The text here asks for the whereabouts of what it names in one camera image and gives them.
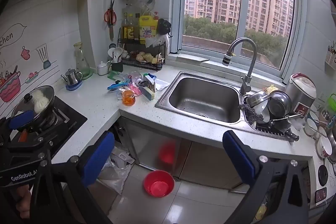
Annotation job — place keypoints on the dark scouring pad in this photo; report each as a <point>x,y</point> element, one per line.
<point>249,112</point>

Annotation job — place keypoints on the stainless steel sink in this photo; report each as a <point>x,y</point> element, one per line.
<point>199,98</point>

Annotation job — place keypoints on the steel cabinet door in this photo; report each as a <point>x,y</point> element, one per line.
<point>147,145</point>

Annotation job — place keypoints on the black gas stove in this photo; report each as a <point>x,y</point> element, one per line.
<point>71,119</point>

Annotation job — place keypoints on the person's left hand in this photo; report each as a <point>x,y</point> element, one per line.
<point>23,200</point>

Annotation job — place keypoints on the white spoon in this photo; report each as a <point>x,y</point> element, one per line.
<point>111,52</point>
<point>118,52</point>

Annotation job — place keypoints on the glass carafe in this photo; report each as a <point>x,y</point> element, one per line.
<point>82,64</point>

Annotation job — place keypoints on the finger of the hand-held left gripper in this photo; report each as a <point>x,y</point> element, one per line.
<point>21,118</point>
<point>31,146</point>

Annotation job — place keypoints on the blue plastic packet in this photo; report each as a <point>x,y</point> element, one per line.
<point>116,86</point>

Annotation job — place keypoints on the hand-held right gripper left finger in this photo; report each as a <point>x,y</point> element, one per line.
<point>98,158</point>

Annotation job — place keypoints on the steel bowl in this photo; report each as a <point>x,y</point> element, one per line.
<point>256,100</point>
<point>281,103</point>

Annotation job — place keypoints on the green packet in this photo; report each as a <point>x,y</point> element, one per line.
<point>115,74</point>

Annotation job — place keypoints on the cooking oil bottle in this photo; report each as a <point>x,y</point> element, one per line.
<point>125,27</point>
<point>134,27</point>

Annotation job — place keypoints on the glass pan lid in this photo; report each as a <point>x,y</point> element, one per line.
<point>34,100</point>

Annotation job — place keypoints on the beige cabinet door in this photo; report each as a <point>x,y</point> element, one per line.
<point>210,163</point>

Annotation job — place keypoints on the black plastic bag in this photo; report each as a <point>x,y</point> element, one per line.
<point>164,26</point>

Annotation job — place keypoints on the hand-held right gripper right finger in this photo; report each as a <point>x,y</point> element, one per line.
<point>237,158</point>

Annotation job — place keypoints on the blue saucer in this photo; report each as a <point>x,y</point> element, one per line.
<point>76,87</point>

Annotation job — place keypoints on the steel faucet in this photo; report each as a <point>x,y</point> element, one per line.
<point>246,82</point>

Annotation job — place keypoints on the wall-mounted utensil holder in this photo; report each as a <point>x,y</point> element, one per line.
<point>331,58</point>

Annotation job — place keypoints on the white-framed window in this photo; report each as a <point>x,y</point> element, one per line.
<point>244,16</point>

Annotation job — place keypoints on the yellow sponge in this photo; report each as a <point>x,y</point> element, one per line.
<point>145,93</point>

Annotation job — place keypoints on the black utensil holder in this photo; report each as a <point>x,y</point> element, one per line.
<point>117,66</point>

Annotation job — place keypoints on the steel ladle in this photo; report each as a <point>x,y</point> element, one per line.
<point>286,117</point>

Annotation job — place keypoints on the small black-topped box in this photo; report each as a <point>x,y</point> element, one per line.
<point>149,82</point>

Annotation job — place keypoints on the steel pot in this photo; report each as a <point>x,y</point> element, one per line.
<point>332,141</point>

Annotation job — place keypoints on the white floral bowl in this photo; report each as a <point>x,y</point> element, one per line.
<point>324,146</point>

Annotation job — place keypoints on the small steel teapot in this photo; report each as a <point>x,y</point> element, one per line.
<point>71,77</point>

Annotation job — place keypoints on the white condiment jar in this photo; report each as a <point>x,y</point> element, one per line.
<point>102,69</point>

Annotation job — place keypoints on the white plastic bag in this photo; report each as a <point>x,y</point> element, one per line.
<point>115,179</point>

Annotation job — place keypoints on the black pan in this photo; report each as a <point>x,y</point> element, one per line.
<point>49,115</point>

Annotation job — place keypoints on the black round disc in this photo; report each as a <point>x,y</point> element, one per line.
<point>323,174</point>

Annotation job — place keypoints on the green plastic container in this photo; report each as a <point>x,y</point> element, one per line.
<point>331,102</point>

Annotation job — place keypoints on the red plastic basin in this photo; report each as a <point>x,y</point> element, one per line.
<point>158,187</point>

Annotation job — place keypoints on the silver rice cooker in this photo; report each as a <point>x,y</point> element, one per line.
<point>302,98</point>

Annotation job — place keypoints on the white plastic packaging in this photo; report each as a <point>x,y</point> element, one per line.
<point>123,157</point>

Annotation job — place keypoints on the orange plastic cup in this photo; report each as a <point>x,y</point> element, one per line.
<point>128,98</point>

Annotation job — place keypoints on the kitchen wall sticker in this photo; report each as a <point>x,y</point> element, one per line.
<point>10,87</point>

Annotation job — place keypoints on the yellow cloth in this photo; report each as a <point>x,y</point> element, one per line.
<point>271,88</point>

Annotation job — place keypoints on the yellow detergent jug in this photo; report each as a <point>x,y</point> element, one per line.
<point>148,29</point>

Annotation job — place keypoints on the ginger root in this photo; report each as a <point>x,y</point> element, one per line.
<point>149,57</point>
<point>140,56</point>

